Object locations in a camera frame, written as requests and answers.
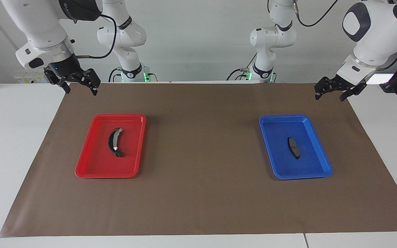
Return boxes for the brown paper table mat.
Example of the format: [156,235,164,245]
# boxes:
[0,83,397,238]

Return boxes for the small dark grey brake pad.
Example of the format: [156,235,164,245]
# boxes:
[287,137,301,160]

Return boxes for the long curved black brake pad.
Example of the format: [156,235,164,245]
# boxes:
[108,127,124,158]

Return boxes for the blue plastic tray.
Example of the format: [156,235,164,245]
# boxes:
[259,115,333,180]

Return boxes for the black left base cables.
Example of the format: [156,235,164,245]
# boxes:
[227,53,257,81]

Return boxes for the white wall outlet box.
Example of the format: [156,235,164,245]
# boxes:
[14,74,47,84]

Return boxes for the black right base cables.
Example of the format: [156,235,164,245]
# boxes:
[108,66,123,83]

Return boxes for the black base cables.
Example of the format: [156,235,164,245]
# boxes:
[227,53,257,81]
[108,66,123,83]

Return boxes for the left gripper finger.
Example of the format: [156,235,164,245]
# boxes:
[315,79,329,100]
[340,90,359,101]

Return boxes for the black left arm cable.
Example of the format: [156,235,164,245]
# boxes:
[292,0,338,27]

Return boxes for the red plastic tray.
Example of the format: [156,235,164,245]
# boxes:
[75,114,147,179]

